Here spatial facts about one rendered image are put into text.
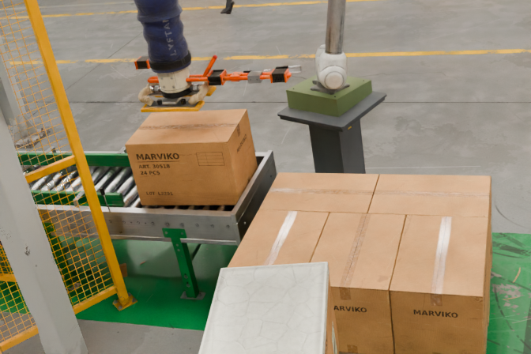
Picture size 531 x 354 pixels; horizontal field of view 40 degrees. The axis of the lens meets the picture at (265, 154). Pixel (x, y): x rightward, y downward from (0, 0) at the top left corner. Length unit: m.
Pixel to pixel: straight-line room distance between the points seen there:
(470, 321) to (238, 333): 1.24
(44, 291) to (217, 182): 1.07
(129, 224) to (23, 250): 0.84
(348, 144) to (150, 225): 1.34
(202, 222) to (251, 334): 1.59
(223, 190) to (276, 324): 1.65
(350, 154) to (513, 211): 1.06
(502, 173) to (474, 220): 1.48
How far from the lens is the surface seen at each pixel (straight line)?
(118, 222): 4.20
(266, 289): 2.61
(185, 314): 4.24
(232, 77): 3.82
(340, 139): 4.47
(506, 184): 5.03
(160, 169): 4.05
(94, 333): 4.33
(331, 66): 4.15
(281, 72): 3.74
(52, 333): 3.80
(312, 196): 3.99
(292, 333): 2.42
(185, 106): 3.88
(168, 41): 3.82
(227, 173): 3.92
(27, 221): 3.49
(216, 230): 3.94
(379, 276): 3.37
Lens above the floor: 2.63
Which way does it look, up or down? 28 degrees down
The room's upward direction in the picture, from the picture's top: 10 degrees counter-clockwise
